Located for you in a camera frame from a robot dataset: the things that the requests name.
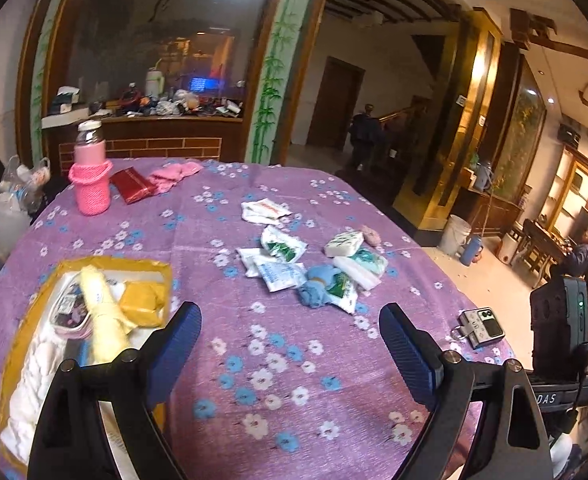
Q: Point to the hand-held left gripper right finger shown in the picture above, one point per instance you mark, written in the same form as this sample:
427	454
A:
403	345

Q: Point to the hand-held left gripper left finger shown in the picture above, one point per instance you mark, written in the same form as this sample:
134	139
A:
179	345

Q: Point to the yellow fleece towel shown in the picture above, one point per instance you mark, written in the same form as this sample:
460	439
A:
101	320

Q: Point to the clear cartoon print pouch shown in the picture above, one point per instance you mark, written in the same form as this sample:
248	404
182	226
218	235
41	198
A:
71	310

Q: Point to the yellow cardboard box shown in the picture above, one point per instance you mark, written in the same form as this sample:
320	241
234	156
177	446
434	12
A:
39	280

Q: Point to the white knitted towel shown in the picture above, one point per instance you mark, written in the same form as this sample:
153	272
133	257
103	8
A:
29	395

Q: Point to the yellow paper packet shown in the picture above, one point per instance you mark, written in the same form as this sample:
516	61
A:
144	305

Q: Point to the wooden chair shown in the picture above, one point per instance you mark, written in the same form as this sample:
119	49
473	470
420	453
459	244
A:
533	250

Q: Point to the flip phone in patterned case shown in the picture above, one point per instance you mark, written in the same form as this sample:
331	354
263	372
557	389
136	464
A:
481	327

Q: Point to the green leaf print tissue packet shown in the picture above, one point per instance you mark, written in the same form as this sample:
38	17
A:
284	245
344	292

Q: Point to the teal print tissue packet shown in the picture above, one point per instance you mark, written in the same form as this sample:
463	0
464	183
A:
375	260

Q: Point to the plain white tissue packet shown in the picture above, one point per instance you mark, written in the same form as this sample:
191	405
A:
246	262

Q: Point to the blue cloth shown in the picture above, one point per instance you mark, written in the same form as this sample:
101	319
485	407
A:
314	285

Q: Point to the blue thermos bottle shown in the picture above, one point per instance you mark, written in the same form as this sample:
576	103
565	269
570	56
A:
472	250

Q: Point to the purple floral tablecloth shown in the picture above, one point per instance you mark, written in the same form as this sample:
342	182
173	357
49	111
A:
284	385

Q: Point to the pink fuzzy puff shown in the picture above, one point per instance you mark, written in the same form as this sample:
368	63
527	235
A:
372	235

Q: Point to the lemon print tissue pack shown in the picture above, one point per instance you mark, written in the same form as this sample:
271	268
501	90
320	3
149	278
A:
344	244

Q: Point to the white plastic bucket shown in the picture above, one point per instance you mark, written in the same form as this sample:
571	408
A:
452	237

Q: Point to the wooden side cabinet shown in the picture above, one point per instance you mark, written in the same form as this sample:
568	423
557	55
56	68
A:
498	215

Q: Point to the blue print tissue packet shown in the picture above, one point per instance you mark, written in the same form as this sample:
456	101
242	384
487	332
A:
279	275

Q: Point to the white wet wipe packet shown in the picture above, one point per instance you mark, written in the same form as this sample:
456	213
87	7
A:
264	210

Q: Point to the blue jug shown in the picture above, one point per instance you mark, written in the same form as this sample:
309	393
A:
483	175

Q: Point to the red foil packet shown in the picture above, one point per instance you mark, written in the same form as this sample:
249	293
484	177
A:
131	185

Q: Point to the pink knitted cloth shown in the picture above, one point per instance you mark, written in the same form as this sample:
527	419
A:
174	175

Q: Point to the bottle in pink knitted sleeve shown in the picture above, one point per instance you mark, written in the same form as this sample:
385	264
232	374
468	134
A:
91	185

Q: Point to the large framed painting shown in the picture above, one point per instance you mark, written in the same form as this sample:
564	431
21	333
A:
521	130

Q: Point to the brick pattern wooden counter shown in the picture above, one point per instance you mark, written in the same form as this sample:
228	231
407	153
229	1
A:
174	145

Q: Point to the white plastic bag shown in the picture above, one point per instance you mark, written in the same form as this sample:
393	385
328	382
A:
4	225

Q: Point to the clear plastic bag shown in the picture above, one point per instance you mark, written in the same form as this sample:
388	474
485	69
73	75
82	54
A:
26	180

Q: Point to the brown wooden door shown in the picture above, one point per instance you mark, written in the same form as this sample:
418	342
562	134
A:
334	105

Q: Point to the white jug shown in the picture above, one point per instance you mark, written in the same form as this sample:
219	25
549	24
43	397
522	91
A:
153	85

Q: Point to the lit monitor screen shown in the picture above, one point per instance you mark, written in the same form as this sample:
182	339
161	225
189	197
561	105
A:
205	84

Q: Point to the bamboo painted pillar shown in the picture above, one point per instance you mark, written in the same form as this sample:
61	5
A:
269	85

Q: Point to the dark jacket on stair post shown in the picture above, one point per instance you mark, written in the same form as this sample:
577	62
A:
366	135

